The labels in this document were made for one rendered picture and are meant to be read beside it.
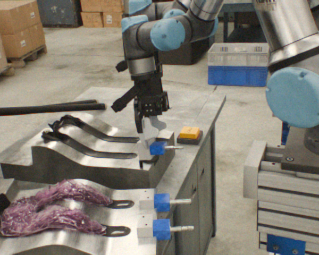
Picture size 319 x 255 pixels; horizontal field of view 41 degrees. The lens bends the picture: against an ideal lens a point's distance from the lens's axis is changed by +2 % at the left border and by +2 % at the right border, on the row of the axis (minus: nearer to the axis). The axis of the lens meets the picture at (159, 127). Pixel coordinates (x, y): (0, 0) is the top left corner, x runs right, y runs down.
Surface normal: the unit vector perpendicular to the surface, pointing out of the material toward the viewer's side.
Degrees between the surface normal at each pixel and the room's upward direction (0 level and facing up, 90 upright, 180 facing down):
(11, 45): 90
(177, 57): 90
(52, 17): 90
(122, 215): 0
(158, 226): 0
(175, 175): 0
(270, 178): 90
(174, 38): 79
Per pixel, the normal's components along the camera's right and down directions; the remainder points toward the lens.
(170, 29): 0.63, 0.10
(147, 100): -0.32, 0.29
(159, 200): -0.07, -0.91
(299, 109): -0.70, 0.44
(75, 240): 0.38, -0.84
